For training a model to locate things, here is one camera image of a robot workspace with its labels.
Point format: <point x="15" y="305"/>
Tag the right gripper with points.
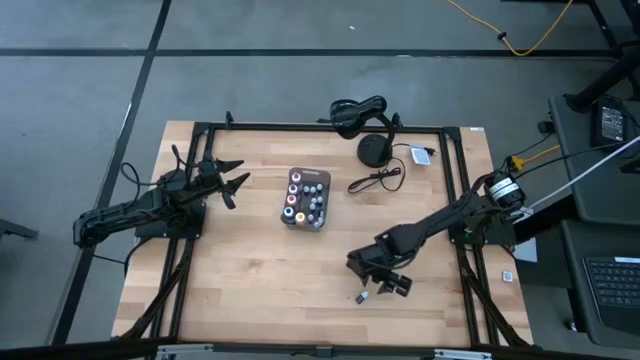
<point x="377" y="260"/>

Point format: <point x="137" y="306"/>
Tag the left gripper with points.
<point x="217" y="182"/>

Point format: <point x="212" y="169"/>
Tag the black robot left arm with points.
<point x="125" y="212"/>

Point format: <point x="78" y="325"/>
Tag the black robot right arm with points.
<point x="435" y="222"/>

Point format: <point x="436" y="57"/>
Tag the grey translucent plastic bin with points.
<point x="312" y="175"/>

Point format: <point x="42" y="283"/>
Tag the small white code tag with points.
<point x="507" y="276"/>

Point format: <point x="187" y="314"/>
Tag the lamp plug paper tag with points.
<point x="420" y="155"/>

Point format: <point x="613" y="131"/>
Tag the white paper sheet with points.
<point x="527" y="252"/>

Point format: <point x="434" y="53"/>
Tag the black gooseneck desk lamp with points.
<point x="374" y="150"/>

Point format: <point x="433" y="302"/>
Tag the dark grey side desk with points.
<point x="600" y="200"/>
<point x="575" y="300"/>

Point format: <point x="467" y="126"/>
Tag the black keyboard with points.
<point x="615" y="287"/>

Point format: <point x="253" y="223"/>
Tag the black chair base leg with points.
<point x="15" y="230"/>

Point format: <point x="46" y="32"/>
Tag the black front gantry beam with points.
<point x="75" y="350"/>

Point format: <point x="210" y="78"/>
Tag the black power adapter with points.
<point x="611" y="122"/>

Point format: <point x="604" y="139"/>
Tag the black desk leg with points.
<point x="600" y="82"/>

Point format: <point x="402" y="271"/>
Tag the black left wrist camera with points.
<point x="202" y="180"/>

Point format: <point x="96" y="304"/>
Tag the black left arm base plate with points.
<point x="165" y="231"/>

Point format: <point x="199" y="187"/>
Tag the black aluminium table frame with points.
<point x="325" y="127"/>

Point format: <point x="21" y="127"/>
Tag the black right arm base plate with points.
<point x="500" y="237"/>

